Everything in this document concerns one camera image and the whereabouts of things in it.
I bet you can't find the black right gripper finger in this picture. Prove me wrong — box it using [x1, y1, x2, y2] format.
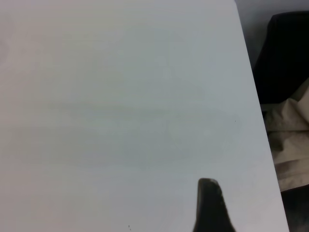
[191, 178, 238, 232]

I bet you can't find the black fabric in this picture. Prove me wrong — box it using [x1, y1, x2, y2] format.
[252, 10, 309, 105]

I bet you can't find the beige fabric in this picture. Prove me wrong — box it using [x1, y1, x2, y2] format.
[261, 79, 309, 193]

